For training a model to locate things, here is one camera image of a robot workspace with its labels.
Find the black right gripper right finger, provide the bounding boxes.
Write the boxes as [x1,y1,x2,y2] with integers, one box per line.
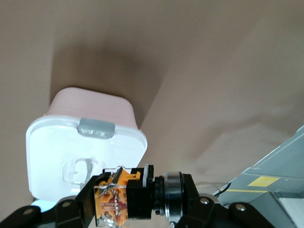
[171,173,274,228]

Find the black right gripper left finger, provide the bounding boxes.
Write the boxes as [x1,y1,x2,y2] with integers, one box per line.
[0,174,112,228]

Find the orange and black push-button switch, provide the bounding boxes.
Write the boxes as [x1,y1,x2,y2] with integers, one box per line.
[94,163,185,226]

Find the white lidded box grey latches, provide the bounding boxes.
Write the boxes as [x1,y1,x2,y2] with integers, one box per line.
[25,87,147,200]

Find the light blue round plate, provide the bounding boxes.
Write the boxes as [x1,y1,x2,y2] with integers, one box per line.
[32,199,57,213]

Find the black cable at arm base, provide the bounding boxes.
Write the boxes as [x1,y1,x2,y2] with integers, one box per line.
[213,181,240,198]

